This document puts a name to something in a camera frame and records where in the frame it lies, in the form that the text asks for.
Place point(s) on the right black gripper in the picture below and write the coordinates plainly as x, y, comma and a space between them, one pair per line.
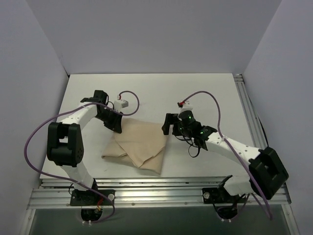
173, 125

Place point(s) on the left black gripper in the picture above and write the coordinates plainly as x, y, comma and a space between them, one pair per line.
111, 120

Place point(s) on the beige cloth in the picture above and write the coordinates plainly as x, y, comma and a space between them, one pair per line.
141, 145

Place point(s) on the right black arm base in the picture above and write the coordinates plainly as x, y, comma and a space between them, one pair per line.
214, 195

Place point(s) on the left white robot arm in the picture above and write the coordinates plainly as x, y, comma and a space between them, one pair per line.
65, 142

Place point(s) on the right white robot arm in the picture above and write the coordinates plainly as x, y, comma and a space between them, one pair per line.
237, 184

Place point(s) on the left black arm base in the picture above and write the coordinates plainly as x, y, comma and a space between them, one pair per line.
88, 198

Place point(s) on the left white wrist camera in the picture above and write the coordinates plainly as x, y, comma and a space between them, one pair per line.
120, 104

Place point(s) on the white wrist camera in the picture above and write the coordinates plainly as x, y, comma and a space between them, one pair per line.
185, 106
120, 104

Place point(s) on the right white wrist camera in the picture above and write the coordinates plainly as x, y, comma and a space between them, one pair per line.
185, 106

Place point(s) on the aluminium rail frame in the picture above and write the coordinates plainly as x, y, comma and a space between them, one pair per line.
170, 206

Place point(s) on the right side aluminium rail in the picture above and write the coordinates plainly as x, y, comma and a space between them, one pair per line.
250, 143

